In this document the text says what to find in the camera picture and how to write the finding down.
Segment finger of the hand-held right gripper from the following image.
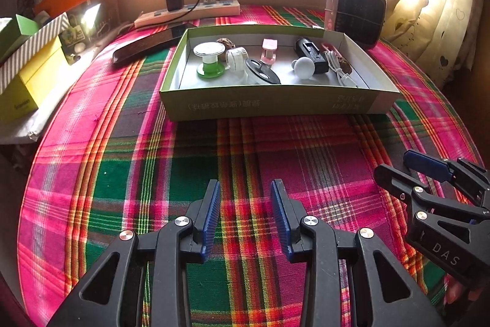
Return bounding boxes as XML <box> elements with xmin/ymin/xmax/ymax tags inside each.
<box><xmin>404</xmin><ymin>150</ymin><xmax>490</xmax><ymax>197</ymax></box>
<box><xmin>374</xmin><ymin>164</ymin><xmax>490</xmax><ymax>224</ymax></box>

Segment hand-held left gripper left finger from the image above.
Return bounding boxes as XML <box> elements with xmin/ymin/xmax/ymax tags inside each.
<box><xmin>48</xmin><ymin>179</ymin><xmax>222</xmax><ymax>327</ymax></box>

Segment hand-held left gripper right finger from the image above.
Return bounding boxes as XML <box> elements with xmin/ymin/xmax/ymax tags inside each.
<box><xmin>270</xmin><ymin>179</ymin><xmax>445</xmax><ymax>327</ymax></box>

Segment green cardboard box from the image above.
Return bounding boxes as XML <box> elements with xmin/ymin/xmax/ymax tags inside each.
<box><xmin>159</xmin><ymin>24</ymin><xmax>401</xmax><ymax>122</ymax></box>

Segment white cable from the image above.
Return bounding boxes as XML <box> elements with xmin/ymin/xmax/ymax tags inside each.
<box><xmin>323</xmin><ymin>50</ymin><xmax>358</xmax><ymax>87</ymax></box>

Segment white knob with screw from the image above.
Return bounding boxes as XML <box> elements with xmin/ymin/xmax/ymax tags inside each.
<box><xmin>292</xmin><ymin>58</ymin><xmax>316</xmax><ymax>79</ymax></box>

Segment black oval device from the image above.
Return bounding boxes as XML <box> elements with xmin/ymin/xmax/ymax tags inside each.
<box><xmin>244</xmin><ymin>59</ymin><xmax>281</xmax><ymax>85</ymax></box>

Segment black rectangular device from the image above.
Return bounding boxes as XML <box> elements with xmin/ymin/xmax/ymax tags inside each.
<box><xmin>295</xmin><ymin>38</ymin><xmax>330</xmax><ymax>74</ymax></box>

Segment white ribbed round cap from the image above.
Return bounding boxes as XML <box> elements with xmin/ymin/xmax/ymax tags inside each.
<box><xmin>225</xmin><ymin>47</ymin><xmax>249</xmax><ymax>72</ymax></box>

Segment white and green spool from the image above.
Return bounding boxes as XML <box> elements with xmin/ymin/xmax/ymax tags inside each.
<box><xmin>193</xmin><ymin>42</ymin><xmax>226</xmax><ymax>78</ymax></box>

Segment person's right hand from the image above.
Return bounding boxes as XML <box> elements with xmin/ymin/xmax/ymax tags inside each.
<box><xmin>446</xmin><ymin>279</ymin><xmax>466</xmax><ymax>305</ymax></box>

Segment cream heart print curtain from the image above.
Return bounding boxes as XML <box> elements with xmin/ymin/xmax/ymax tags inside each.
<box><xmin>364</xmin><ymin>0</ymin><xmax>479</xmax><ymax>86</ymax></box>

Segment small grey heater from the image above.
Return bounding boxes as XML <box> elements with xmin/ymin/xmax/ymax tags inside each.
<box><xmin>325</xmin><ymin>0</ymin><xmax>386</xmax><ymax>50</ymax></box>

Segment black smartphone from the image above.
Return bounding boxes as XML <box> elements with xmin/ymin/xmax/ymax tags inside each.
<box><xmin>113</xmin><ymin>22</ymin><xmax>198</xmax><ymax>67</ymax></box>

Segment white power strip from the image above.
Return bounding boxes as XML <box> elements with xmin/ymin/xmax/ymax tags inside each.
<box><xmin>134</xmin><ymin>0</ymin><xmax>241</xmax><ymax>29</ymax></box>

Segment yellow box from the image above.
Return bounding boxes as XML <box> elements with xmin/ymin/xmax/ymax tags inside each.
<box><xmin>0</xmin><ymin>36</ymin><xmax>67</xmax><ymax>123</ymax></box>

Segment striped box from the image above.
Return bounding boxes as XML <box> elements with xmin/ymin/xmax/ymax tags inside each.
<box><xmin>0</xmin><ymin>13</ymin><xmax>71</xmax><ymax>94</ymax></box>

